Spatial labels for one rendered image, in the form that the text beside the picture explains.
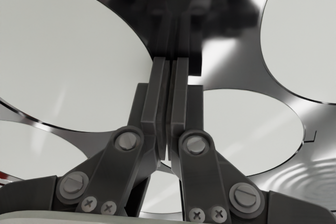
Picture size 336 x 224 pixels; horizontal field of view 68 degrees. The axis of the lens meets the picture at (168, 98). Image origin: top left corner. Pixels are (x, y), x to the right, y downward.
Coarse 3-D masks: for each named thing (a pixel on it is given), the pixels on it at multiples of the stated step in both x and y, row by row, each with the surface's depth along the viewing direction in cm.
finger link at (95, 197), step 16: (128, 128) 9; (112, 144) 8; (128, 144) 9; (144, 144) 9; (112, 160) 8; (128, 160) 8; (96, 176) 8; (112, 176) 8; (128, 176) 8; (96, 192) 7; (112, 192) 7; (128, 192) 8; (144, 192) 10; (80, 208) 7; (96, 208) 7; (112, 208) 7; (128, 208) 9
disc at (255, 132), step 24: (216, 96) 13; (240, 96) 13; (264, 96) 13; (216, 120) 15; (240, 120) 14; (264, 120) 14; (288, 120) 14; (216, 144) 16; (240, 144) 16; (264, 144) 16; (288, 144) 16; (240, 168) 18; (264, 168) 18
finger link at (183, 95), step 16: (176, 64) 11; (176, 80) 10; (176, 96) 9; (192, 96) 11; (176, 112) 9; (192, 112) 10; (176, 128) 9; (192, 128) 9; (176, 144) 9; (176, 160) 9; (224, 160) 8; (224, 176) 8; (240, 176) 8; (240, 192) 8; (256, 192) 8; (240, 208) 7; (256, 208) 7
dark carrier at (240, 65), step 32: (128, 0) 10; (160, 0) 10; (192, 0) 10; (224, 0) 9; (256, 0) 9; (160, 32) 11; (192, 32) 10; (224, 32) 10; (256, 32) 10; (192, 64) 12; (224, 64) 12; (256, 64) 11; (288, 96) 13; (64, 128) 17; (320, 128) 14; (288, 160) 17; (320, 160) 17; (288, 192) 21; (320, 192) 20
